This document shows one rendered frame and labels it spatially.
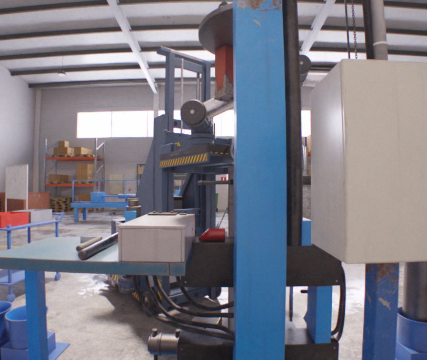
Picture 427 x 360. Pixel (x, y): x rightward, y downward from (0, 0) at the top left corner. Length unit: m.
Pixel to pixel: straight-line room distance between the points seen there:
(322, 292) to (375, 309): 0.66
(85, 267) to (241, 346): 0.63
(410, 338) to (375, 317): 1.81
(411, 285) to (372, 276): 1.72
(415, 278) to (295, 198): 1.44
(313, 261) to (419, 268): 1.20
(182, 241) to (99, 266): 0.31
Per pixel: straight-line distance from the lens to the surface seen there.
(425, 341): 2.55
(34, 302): 1.46
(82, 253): 1.07
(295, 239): 1.17
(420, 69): 0.69
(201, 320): 1.77
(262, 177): 0.97
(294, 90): 1.22
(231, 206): 1.83
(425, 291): 2.43
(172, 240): 0.96
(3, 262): 1.26
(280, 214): 0.99
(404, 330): 2.54
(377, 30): 0.79
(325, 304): 1.39
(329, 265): 1.34
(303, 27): 11.88
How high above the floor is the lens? 1.33
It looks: 1 degrees up
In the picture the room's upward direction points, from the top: straight up
